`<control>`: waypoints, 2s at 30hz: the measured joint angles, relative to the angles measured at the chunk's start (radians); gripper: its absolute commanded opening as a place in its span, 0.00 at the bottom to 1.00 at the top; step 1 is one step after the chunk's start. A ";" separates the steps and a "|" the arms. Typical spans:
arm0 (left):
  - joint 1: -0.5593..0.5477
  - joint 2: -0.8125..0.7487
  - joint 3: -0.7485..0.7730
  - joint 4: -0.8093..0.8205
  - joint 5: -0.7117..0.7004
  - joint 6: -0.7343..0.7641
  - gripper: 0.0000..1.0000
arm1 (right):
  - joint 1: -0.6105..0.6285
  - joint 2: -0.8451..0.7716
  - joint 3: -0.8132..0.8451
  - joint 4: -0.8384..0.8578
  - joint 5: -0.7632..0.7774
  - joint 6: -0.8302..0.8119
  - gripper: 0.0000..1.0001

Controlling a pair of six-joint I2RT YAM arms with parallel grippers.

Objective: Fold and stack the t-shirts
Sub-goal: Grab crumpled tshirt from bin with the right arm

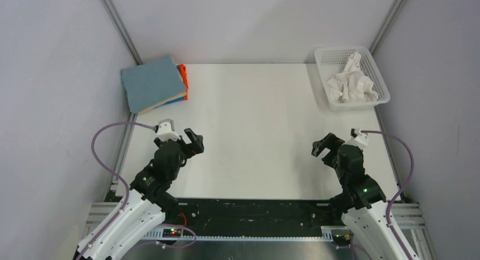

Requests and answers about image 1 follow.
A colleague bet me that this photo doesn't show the controller board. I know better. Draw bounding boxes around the controller board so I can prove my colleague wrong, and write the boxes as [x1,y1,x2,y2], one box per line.
[162,228,182,238]
[332,234,353,249]

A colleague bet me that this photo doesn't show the left controller board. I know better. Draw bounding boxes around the left controller board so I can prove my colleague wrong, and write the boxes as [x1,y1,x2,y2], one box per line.
[162,228,182,238]

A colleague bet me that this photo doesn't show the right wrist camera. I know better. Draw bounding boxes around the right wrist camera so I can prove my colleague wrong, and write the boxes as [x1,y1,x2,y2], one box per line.
[344,128,369,151]

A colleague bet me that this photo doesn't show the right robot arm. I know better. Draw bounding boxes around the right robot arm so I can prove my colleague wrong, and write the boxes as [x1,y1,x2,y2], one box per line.
[311,129,419,259]

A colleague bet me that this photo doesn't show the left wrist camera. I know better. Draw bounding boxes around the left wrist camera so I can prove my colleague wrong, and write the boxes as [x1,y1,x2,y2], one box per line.
[155,118,181,142]

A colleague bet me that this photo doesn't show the right controller board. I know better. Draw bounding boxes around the right controller board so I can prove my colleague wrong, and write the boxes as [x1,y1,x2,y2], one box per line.
[332,234,353,249]

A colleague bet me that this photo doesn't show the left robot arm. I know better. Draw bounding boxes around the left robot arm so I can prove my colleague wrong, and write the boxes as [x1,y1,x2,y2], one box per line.
[74,123,204,259]

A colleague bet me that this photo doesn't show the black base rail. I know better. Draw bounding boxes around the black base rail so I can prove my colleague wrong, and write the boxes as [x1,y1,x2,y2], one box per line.
[165,198,343,238]

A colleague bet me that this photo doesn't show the folded bright blue shirt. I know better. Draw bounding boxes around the folded bright blue shirt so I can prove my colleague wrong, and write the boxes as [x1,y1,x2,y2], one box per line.
[166,64,189,104]

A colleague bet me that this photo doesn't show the white t shirt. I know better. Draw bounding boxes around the white t shirt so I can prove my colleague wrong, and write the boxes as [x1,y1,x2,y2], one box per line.
[327,52,379,103]

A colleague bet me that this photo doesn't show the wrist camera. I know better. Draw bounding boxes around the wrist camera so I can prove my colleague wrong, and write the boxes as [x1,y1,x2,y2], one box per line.
[344,128,369,151]
[155,118,181,142]

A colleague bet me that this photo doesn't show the folded orange shirt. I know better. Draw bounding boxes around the folded orange shirt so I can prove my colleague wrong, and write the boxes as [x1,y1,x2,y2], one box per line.
[177,64,189,101]

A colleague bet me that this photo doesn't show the white plastic basket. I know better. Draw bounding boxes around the white plastic basket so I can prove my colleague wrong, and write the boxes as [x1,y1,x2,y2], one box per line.
[314,45,391,112]

